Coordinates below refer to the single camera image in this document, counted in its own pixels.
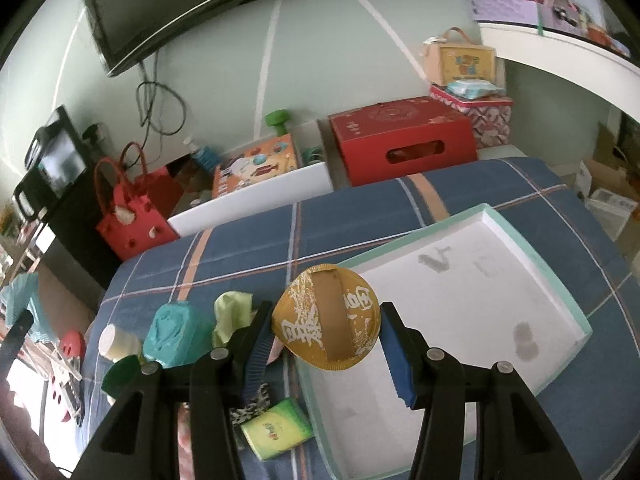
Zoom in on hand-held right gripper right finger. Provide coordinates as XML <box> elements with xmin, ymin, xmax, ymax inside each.
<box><xmin>378</xmin><ymin>301</ymin><xmax>583</xmax><ymax>480</ymax></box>

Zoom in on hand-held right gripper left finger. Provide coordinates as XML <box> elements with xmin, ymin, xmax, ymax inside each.
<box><xmin>75</xmin><ymin>300</ymin><xmax>275</xmax><ymax>480</ymax></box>

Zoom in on black and white patterned cloth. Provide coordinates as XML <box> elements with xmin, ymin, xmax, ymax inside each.
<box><xmin>230</xmin><ymin>381</ymin><xmax>274</xmax><ymax>429</ymax></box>

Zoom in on green tissue pack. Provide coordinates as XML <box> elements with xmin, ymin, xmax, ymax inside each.
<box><xmin>241</xmin><ymin>397</ymin><xmax>315</xmax><ymax>461</ymax></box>

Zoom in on gold round cloth pad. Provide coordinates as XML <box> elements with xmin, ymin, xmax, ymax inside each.
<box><xmin>271</xmin><ymin>263</ymin><xmax>382</xmax><ymax>372</ymax></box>

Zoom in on clear bin with teal rim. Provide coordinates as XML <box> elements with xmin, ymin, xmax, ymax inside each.
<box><xmin>295</xmin><ymin>203</ymin><xmax>594</xmax><ymax>480</ymax></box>

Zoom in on pink fluffy cloth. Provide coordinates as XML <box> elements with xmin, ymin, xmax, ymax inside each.
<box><xmin>174</xmin><ymin>402</ymin><xmax>195</xmax><ymax>480</ymax></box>

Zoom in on light green cloth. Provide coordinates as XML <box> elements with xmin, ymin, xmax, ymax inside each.
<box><xmin>213</xmin><ymin>290</ymin><xmax>255</xmax><ymax>349</ymax></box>

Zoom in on teal plastic treasure chest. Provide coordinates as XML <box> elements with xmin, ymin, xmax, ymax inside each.
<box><xmin>143</xmin><ymin>301</ymin><xmax>214</xmax><ymax>367</ymax></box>

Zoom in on dark green plastic lid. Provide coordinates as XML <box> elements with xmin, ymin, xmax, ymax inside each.
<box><xmin>101</xmin><ymin>355</ymin><xmax>147</xmax><ymax>404</ymax></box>

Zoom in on white medicine bottle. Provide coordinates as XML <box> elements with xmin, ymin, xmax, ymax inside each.
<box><xmin>98</xmin><ymin>324</ymin><xmax>144</xmax><ymax>364</ymax></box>

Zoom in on blue plaid bed sheet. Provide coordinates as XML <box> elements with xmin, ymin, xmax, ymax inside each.
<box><xmin>82</xmin><ymin>156</ymin><xmax>640</xmax><ymax>480</ymax></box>

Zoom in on white board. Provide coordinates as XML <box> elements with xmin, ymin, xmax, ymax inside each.
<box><xmin>167</xmin><ymin>162</ymin><xmax>335</xmax><ymax>238</ymax></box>

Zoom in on red box top left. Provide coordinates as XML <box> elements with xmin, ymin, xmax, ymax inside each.
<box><xmin>94</xmin><ymin>142</ymin><xmax>185</xmax><ymax>263</ymax></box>

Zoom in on colourful printed box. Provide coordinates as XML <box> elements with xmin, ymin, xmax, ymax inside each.
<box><xmin>212</xmin><ymin>134</ymin><xmax>300</xmax><ymax>200</ymax></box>

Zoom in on blue bottle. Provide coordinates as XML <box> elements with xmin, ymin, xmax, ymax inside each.
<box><xmin>184</xmin><ymin>137</ymin><xmax>221</xmax><ymax>172</ymax></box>

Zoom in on red cardboard box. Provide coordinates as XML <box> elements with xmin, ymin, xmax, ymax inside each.
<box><xmin>328</xmin><ymin>98</ymin><xmax>479</xmax><ymax>187</ymax></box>

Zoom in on green dumbbell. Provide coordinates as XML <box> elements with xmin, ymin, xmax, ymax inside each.
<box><xmin>264</xmin><ymin>110</ymin><xmax>292</xmax><ymax>136</ymax></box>

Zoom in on teal cloth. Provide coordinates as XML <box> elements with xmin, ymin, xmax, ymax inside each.
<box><xmin>0</xmin><ymin>273</ymin><xmax>49</xmax><ymax>342</ymax></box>

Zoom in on red patterned tin box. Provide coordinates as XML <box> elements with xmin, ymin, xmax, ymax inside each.
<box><xmin>429</xmin><ymin>85</ymin><xmax>515</xmax><ymax>149</ymax></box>

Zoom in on cardboard boxes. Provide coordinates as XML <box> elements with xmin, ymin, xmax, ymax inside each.
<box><xmin>574</xmin><ymin>159</ymin><xmax>640</xmax><ymax>242</ymax></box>

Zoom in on black monitor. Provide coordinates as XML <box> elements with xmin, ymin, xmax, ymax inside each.
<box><xmin>12</xmin><ymin>105</ymin><xmax>90</xmax><ymax>222</ymax></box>

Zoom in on wet wipes pack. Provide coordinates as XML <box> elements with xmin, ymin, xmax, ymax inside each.
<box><xmin>446</xmin><ymin>79</ymin><xmax>503</xmax><ymax>101</ymax></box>

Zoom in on beige carry box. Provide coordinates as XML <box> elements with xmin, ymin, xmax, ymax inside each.
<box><xmin>423</xmin><ymin>27</ymin><xmax>497</xmax><ymax>86</ymax></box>

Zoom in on white shelf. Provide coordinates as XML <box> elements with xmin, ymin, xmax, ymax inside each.
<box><xmin>477</xmin><ymin>22</ymin><xmax>640</xmax><ymax>112</ymax></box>

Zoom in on black television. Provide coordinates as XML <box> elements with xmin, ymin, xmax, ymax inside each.
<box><xmin>80</xmin><ymin>0</ymin><xmax>436</xmax><ymax>77</ymax></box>

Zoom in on black cables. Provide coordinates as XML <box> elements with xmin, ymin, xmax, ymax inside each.
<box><xmin>136</xmin><ymin>54</ymin><xmax>187</xmax><ymax>136</ymax></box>

